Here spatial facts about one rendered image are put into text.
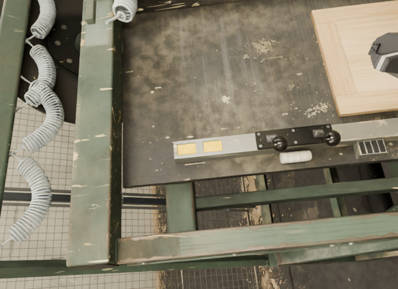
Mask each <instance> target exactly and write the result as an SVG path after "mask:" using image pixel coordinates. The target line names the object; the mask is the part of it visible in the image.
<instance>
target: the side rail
mask: <svg viewBox="0 0 398 289"><path fill-rule="evenodd" d="M117 240H118V262H117V264H127V266H138V265H150V264H162V263H169V262H181V261H194V260H200V259H213V258H225V257H232V256H245V255H257V254H264V253H276V252H288V251H300V250H308V249H320V248H332V247H339V246H351V245H364V244H370V243H383V242H395V241H398V211H390V212H383V213H371V214H360V215H353V216H341V217H329V218H322V219H310V220H299V221H287V222H280V223H268V224H256V225H250V226H238V227H225V228H219V229H207V230H195V231H189V232H176V233H165V234H158V235H146V236H134V237H122V238H118V239H117Z"/></svg>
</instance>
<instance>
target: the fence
mask: <svg viewBox="0 0 398 289"><path fill-rule="evenodd" d="M331 126H332V130H336V131H337V132H339V134H340V135H341V141H340V142H339V144H337V145H336V146H328V145H327V144H326V143H319V144H308V145H302V146H291V147H287V148H286V150H285V151H282V152H277V151H276V150H274V149H263V150H258V149H257V145H256V138H255V133H252V134H241V135H235V136H224V137H214V138H207V139H197V140H186V141H180V142H174V159H175V162H176V164H177V163H188V162H199V161H206V160H217V159H228V158H239V157H245V156H256V155H267V154H273V153H283V152H293V151H300V150H313V149H324V148H330V147H341V146H352V145H354V144H355V143H356V142H360V141H366V140H377V139H384V142H392V141H398V118H390V119H384V120H373V121H363V122H356V123H346V124H335V125H331ZM218 140H221V141H222V148H223V150H222V151H216V152H206V153H204V148H203V142H212V141H218ZM191 143H195V144H196V150H197V153H195V154H189V155H178V149H177V145H184V144H191Z"/></svg>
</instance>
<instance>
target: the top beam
mask: <svg viewBox="0 0 398 289"><path fill-rule="evenodd" d="M113 3H114V0H97V6H96V20H95V24H90V25H88V24H87V22H86V20H85V11H86V0H84V4H83V14H82V32H81V49H80V59H79V77H78V95H77V105H76V123H75V140H74V150H73V168H72V186H71V195H70V213H69V231H68V249H67V259H66V266H68V267H69V269H80V270H87V269H100V268H112V267H118V266H119V265H120V264H117V262H116V261H115V240H117V237H120V238H121V165H122V61H123V22H122V21H120V20H118V19H116V20H114V21H113V22H111V23H109V24H106V23H105V22H106V21H108V20H110V19H111V18H113V17H115V15H114V14H113V7H112V5H113Z"/></svg>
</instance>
